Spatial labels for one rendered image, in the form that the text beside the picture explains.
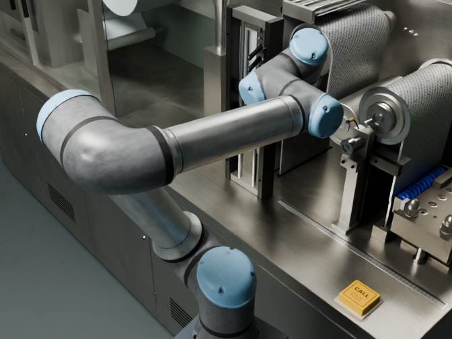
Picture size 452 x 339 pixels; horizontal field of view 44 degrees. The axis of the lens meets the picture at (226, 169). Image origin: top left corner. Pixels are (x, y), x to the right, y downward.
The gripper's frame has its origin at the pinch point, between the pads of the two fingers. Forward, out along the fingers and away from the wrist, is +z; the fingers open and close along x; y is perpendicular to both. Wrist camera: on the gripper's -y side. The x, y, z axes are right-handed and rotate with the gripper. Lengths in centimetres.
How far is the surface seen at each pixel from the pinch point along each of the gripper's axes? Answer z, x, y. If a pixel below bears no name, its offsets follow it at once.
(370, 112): -6.7, -11.1, 17.9
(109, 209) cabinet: 87, 37, -45
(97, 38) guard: 29, 69, -20
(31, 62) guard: 78, 108, -41
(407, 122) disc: -10.2, -18.7, 21.7
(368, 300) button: 4.7, -45.9, -7.6
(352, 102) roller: 0.6, -4.3, 19.9
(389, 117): -9.7, -15.3, 19.2
